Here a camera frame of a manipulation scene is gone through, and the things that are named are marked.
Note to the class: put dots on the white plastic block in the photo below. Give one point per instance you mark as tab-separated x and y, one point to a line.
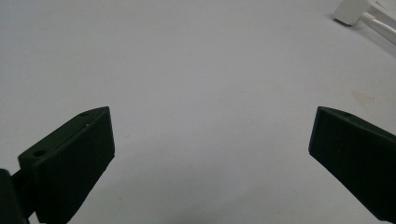
351	11

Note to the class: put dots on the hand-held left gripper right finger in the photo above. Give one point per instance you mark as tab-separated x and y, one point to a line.
355	155

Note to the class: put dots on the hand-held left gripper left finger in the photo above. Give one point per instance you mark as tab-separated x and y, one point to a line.
68	161

